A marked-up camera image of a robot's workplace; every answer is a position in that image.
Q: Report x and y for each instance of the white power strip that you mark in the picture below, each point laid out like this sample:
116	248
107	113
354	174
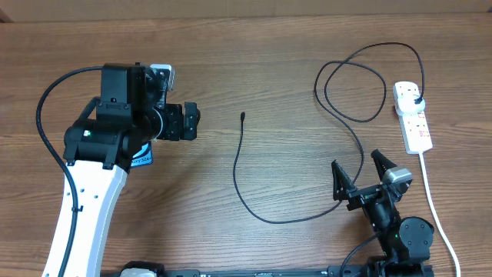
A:
414	127

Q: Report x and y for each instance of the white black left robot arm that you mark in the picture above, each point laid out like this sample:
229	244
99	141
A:
100	146

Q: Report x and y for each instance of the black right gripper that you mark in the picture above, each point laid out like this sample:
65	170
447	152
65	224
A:
340	184

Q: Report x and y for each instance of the white charger plug adapter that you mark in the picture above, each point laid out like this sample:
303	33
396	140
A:
406	105

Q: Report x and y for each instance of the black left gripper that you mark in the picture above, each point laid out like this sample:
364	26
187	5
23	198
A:
174	130

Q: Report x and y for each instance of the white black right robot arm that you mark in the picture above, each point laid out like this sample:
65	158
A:
405	242

